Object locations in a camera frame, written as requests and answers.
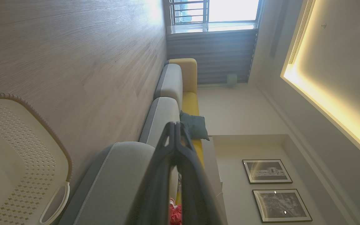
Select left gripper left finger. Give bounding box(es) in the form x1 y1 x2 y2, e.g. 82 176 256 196
126 122 180 225

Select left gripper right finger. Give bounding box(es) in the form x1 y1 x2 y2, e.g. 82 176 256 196
174 122 228 225

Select red basketball jersey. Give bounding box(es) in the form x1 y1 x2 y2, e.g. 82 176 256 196
169 198 183 225

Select grey and yellow sofa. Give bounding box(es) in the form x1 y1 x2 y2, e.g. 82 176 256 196
58 58 206 225

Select teal cushion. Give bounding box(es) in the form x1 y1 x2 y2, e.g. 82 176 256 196
180 110 210 141

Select black framed picture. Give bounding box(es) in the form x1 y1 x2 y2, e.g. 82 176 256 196
252 188 313 223
242 159 293 184

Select cream plastic laundry basket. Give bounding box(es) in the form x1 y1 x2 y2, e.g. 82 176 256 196
0 93 73 225

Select window with metal railing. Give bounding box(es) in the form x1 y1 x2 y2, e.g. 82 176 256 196
167 0 263 34

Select long ceiling air vent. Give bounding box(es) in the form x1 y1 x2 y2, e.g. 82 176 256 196
288 0 315 65

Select dark grey slatted wall panel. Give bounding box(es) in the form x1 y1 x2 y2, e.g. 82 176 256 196
167 29 258 85

